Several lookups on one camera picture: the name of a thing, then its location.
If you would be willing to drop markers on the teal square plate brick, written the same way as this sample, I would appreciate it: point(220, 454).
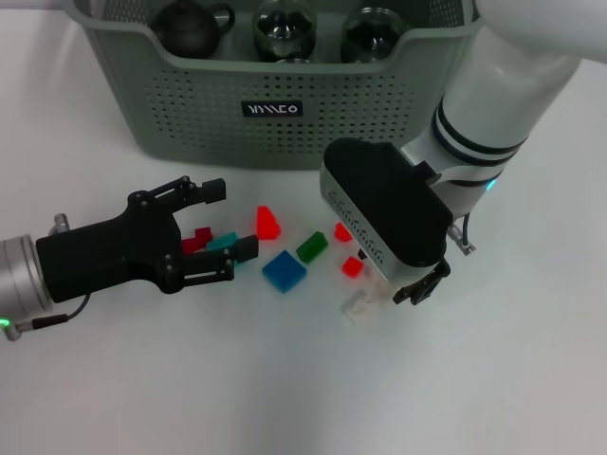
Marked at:
point(223, 242)

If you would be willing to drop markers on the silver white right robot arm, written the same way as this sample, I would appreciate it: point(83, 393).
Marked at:
point(498, 95)

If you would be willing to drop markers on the small red cube brick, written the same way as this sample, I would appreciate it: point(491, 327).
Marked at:
point(352, 267)

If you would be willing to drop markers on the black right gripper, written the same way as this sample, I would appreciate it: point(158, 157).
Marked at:
point(434, 270)

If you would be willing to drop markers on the grey-green perforated storage bin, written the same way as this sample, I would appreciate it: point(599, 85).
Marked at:
point(213, 118)

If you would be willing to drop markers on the glass teacup with black sleeve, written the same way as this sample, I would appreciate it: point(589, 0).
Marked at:
point(291, 61)
point(372, 35)
point(284, 33)

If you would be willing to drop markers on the green rectangular brick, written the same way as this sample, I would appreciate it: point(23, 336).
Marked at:
point(311, 246)

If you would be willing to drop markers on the blue square plate brick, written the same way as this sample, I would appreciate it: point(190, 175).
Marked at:
point(284, 272)

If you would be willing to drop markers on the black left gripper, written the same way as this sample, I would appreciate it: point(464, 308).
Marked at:
point(109, 256)

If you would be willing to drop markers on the black ceramic teapot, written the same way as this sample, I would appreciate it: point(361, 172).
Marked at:
point(185, 30)

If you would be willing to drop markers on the tall red wedge brick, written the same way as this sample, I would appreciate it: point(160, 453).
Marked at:
point(265, 223)

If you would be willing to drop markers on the small red slope brick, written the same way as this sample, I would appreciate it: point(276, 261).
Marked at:
point(341, 232)

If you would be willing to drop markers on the dark red long brick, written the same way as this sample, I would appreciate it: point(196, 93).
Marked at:
point(192, 244)

